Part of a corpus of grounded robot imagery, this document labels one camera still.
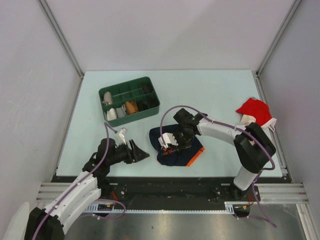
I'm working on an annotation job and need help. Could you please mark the white rolled cloth in tray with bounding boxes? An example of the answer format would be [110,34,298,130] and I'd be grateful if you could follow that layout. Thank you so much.
[106,108,118,121]

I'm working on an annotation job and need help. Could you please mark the navy orange underwear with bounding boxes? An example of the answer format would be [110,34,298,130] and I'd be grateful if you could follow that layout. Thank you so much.
[149,127,205,167]

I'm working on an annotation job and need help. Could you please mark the black rolled cloth back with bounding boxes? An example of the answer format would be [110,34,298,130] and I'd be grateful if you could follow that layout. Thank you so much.
[141,83,154,95]

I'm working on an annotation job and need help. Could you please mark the orange rolled cloth in tray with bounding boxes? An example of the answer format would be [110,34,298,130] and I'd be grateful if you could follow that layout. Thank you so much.
[125,101,139,115]

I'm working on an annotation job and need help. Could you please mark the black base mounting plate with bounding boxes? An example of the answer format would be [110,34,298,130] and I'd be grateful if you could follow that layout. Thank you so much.
[51,175,292,204]

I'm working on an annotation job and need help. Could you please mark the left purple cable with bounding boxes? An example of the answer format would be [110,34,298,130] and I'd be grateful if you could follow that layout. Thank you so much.
[29,121,127,240]

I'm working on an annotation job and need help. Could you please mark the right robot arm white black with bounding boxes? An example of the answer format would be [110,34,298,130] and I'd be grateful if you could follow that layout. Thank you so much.
[168,108,276,201]

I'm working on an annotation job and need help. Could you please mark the beige rolled cloth in tray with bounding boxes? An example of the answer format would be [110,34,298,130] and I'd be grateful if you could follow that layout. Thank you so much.
[102,91,113,106]

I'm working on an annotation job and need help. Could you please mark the black rolled cloth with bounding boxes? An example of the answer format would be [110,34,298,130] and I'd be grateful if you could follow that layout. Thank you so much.
[136,100,149,112]
[145,96,159,109]
[141,83,154,95]

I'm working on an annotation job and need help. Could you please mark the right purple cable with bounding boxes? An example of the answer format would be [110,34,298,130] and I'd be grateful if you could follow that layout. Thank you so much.
[159,105,277,228]

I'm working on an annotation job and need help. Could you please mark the green compartment organizer tray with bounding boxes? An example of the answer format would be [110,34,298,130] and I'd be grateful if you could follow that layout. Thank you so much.
[98,76,160,127]

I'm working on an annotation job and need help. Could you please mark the red white underwear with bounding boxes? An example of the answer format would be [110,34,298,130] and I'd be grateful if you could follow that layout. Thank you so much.
[236,97,277,132]

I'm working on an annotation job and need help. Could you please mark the black rolled cloth front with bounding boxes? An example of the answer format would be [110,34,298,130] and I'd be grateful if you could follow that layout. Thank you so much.
[136,100,149,112]

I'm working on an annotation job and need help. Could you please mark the purple cable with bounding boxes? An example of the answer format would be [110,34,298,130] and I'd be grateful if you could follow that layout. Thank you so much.
[159,105,277,228]
[29,121,127,240]

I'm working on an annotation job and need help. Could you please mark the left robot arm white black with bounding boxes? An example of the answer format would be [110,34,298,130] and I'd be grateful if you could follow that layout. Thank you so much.
[24,138,150,240]

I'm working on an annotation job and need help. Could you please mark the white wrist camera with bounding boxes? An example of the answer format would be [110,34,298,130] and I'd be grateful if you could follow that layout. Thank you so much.
[115,127,128,145]
[158,132,179,149]

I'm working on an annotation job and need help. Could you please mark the grey rolled cloth in tray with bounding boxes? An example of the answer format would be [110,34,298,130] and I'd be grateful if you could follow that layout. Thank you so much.
[116,104,127,118]

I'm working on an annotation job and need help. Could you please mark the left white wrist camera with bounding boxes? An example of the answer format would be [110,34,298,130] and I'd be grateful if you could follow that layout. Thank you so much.
[115,127,128,145]

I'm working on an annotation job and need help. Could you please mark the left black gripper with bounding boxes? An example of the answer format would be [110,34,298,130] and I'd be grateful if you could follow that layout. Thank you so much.
[107,138,149,165]

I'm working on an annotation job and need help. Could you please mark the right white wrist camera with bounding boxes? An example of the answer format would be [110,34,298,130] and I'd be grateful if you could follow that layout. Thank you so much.
[158,132,179,149]

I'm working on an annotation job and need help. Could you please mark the slotted cable duct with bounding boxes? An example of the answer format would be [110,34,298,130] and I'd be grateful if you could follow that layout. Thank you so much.
[81,202,251,215]

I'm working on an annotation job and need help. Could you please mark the aluminium frame rail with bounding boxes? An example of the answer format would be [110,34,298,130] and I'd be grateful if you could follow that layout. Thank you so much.
[36,182,309,204]

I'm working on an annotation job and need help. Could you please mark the black rolled cloth right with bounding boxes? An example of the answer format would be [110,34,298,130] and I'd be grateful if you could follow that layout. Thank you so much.
[145,96,159,109]

